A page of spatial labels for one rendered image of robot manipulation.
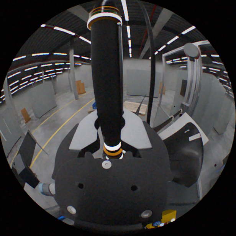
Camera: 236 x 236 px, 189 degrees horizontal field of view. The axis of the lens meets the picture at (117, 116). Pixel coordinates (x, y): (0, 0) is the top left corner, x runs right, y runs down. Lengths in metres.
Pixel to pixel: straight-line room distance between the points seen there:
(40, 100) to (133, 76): 7.02
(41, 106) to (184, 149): 6.38
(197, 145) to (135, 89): 5.55
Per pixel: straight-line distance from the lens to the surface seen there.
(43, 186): 0.50
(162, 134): 0.54
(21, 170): 0.71
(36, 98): 6.18
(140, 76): 5.56
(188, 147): 0.18
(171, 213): 0.60
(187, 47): 0.81
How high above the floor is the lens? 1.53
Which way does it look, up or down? 32 degrees down
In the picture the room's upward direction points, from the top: 2 degrees counter-clockwise
